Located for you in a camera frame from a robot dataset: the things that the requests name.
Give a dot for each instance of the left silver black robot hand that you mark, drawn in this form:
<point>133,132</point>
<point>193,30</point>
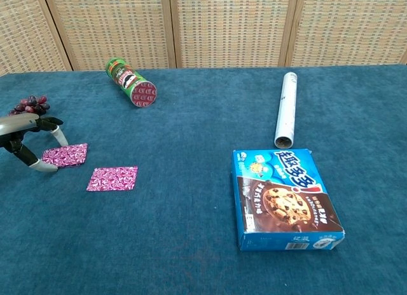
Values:
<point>16,125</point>

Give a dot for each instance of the dark red grape bunch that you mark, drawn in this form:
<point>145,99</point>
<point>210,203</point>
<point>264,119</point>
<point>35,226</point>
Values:
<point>30,105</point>

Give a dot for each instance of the pink patterned card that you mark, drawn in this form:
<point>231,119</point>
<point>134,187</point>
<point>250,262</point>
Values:
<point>68,155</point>
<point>112,178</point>

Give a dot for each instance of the green Pringles can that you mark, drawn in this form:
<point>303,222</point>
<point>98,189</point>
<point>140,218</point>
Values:
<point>127,80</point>

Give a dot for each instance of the woven rattan folding screen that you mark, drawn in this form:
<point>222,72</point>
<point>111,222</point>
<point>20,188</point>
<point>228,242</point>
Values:
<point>222,28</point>

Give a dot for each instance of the white cling film roll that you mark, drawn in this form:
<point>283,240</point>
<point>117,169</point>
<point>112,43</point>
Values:
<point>286,110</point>

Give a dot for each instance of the blue chocolate cookie box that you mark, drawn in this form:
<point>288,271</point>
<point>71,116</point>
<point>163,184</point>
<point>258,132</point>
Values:
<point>286,199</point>

